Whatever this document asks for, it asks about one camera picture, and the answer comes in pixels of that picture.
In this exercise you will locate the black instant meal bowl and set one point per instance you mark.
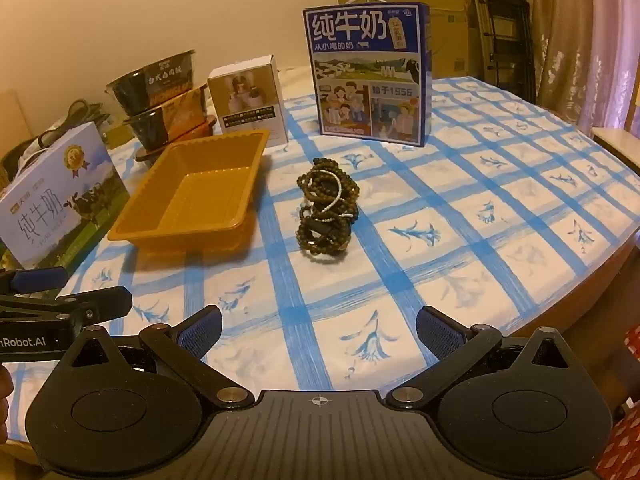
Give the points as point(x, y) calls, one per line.
point(150, 80)

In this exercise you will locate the yellow plastic tray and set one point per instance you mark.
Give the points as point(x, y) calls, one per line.
point(200, 195)

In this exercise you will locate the black folding stool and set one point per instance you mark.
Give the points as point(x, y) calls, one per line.
point(505, 25)

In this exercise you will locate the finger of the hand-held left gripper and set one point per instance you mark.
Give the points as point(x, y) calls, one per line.
point(95, 304)
point(40, 279)

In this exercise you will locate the brown cardboard carton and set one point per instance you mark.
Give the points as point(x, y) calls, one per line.
point(116, 136)

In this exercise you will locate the white humidifier box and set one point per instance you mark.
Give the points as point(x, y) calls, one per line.
point(250, 95)

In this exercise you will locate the black bowl with red lid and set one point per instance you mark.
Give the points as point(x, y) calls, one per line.
point(200, 132)

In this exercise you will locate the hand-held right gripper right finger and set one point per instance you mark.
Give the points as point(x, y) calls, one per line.
point(439, 332)

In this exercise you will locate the red patterned cloth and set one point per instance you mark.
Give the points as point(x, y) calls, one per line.
point(627, 410)

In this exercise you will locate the blue illustrated milk carton box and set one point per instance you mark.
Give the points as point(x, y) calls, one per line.
point(370, 75)

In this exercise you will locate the beige patterned curtain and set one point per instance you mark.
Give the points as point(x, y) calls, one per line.
point(585, 35)

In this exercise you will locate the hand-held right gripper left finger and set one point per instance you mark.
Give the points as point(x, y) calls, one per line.
point(202, 332)

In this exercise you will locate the person's left hand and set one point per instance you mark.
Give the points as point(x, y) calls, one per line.
point(5, 400)

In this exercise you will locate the beige side cabinet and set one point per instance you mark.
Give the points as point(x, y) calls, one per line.
point(617, 147)

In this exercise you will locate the black bowl with orange sleeve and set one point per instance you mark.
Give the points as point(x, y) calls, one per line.
point(165, 122)

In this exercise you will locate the large cardboard box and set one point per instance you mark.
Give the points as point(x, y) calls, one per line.
point(440, 15)

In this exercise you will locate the light blue cow milk box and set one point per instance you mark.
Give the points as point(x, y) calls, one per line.
point(55, 200)

